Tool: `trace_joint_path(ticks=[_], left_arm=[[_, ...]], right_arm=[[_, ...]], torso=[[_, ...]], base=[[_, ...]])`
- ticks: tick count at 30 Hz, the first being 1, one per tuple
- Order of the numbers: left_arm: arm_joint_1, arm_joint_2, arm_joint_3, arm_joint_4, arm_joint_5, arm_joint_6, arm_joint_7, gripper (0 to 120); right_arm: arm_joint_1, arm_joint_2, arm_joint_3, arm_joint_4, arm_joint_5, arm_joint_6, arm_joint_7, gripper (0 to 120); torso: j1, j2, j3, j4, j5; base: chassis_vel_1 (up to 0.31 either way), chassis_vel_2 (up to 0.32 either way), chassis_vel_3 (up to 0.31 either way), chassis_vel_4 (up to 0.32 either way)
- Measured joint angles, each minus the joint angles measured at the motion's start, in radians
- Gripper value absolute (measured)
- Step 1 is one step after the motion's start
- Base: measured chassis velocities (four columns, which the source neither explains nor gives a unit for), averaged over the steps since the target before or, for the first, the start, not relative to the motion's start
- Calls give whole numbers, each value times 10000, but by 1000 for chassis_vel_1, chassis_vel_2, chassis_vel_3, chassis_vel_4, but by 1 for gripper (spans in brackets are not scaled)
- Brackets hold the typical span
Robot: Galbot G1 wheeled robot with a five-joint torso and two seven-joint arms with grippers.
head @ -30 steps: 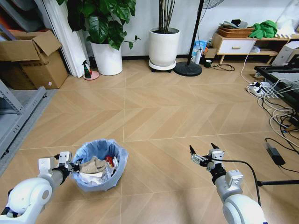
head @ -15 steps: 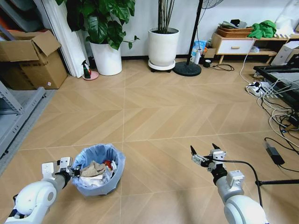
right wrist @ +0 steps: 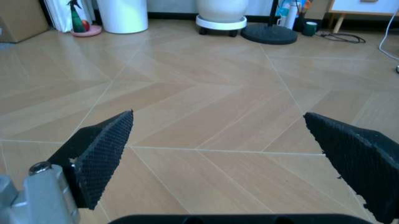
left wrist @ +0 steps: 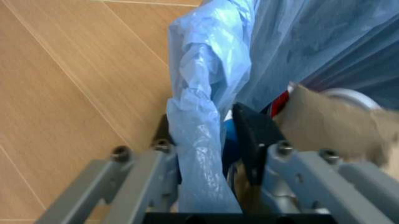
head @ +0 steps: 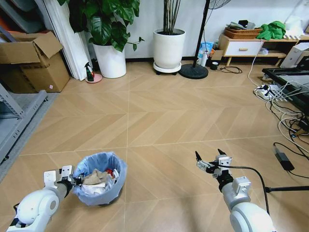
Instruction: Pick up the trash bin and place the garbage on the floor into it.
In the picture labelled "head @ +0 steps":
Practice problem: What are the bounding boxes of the tall white plant pot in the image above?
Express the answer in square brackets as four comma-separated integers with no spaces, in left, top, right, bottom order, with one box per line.
[92,42,127,79]

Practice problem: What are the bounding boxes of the black floor cable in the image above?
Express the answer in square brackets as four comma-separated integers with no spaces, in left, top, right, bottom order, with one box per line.
[218,65,243,74]

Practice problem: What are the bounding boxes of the pink dish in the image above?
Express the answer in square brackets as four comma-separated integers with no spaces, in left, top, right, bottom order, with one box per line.
[84,73,103,84]

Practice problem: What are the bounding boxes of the tangled cables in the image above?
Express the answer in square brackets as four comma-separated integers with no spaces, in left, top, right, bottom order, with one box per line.
[265,81,309,161]

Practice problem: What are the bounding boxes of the white wheeled pot saucer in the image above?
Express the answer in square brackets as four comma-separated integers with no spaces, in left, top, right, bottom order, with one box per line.
[153,61,182,76]

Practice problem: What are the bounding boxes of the black power adapter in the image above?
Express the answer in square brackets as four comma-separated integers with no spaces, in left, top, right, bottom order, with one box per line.
[273,142,296,172]

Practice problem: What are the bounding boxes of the white power strip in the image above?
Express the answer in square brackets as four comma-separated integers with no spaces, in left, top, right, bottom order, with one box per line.
[253,83,286,100]

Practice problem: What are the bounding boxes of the wicker basket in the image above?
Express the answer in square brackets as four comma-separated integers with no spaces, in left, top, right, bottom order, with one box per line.
[224,27,263,40]

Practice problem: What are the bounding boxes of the green cloth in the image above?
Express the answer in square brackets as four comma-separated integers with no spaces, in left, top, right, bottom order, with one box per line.
[256,21,287,41]

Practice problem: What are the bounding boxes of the black standing fan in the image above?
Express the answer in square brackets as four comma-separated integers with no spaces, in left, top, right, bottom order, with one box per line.
[179,0,233,79]

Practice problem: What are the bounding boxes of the grey metal rack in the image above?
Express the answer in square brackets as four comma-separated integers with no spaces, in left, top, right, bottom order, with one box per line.
[0,82,49,166]

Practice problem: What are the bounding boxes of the large open cardboard box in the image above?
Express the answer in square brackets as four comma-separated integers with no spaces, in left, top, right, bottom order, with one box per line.
[0,30,71,94]

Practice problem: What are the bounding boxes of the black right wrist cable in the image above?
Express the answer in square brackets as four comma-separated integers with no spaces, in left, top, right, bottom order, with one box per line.
[220,165,270,215]

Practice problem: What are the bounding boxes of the broad-leaf green plant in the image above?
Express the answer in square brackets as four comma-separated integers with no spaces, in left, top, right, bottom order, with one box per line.
[57,0,146,53]

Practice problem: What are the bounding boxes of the dark spray bottle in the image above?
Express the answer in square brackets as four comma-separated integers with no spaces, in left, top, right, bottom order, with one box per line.
[84,61,95,82]

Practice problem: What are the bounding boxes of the white floor cable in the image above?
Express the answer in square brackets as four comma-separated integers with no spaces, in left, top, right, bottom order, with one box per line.
[248,39,266,87]

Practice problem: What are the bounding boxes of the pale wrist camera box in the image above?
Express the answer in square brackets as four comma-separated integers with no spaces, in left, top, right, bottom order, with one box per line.
[60,165,74,181]
[215,155,233,169]

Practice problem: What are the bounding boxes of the thin-stemmed plant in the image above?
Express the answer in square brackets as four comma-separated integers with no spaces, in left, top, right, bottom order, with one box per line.
[163,0,182,35]

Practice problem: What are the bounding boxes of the trash bin with blue bag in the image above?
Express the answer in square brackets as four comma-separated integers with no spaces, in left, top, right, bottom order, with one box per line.
[72,151,128,207]

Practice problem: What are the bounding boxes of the wooden cabinet with white drawer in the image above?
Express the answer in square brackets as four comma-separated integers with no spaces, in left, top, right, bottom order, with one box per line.
[218,33,309,68]

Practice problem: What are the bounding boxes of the small cardboard box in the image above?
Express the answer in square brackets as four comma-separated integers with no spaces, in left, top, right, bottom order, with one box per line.
[211,49,225,61]

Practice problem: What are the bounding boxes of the crumpled brown paper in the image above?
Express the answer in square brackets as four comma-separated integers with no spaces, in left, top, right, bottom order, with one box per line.
[81,169,112,187]

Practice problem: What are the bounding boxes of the crumpled white paper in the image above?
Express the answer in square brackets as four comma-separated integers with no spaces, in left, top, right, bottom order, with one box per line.
[81,180,115,196]

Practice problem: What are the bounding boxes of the grey papers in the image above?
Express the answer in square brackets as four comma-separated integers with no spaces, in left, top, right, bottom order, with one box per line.
[226,20,257,30]

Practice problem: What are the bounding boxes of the blue plastic package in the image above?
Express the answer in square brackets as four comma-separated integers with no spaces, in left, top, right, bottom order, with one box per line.
[199,41,215,58]

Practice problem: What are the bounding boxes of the wide white plant pot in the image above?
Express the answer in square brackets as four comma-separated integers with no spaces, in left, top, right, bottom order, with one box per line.
[153,28,187,70]

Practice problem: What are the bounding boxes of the white bottle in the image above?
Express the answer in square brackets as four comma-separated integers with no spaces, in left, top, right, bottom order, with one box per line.
[200,50,209,67]

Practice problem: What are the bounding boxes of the black stand leg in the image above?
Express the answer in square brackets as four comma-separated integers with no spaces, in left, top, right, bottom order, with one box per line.
[264,185,309,194]

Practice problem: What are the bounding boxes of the white leaning boards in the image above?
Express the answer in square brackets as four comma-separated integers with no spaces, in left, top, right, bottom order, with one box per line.
[44,0,93,81]

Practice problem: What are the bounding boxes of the black framed glass table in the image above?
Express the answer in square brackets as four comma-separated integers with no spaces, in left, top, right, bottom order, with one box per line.
[261,67,309,117]

